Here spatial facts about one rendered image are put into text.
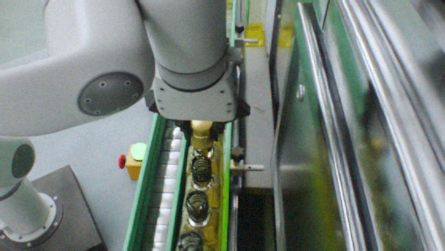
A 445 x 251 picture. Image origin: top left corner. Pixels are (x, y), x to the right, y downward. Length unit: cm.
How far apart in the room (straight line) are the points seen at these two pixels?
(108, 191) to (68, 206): 12
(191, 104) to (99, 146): 68
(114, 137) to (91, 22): 84
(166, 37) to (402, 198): 21
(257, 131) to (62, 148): 58
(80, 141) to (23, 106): 85
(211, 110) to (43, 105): 22
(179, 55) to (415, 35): 19
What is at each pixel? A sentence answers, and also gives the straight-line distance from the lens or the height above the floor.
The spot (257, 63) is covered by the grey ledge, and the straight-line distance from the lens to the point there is 107.
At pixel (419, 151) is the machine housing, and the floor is 139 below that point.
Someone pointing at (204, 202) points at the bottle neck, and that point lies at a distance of 44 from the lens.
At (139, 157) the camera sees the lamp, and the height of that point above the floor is 84.
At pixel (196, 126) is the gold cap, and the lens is 49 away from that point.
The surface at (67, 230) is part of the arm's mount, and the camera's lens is 86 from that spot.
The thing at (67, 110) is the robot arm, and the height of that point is 137.
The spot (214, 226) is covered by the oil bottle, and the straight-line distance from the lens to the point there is 49.
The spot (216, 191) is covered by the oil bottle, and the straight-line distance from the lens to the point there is 51.
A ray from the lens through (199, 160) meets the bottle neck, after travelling 49.
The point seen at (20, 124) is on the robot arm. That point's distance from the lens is 26.
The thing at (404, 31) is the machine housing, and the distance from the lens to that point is 24.
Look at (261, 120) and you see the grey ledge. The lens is 89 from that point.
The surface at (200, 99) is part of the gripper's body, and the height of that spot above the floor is 126.
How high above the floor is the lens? 153
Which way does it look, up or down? 48 degrees down
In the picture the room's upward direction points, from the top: straight up
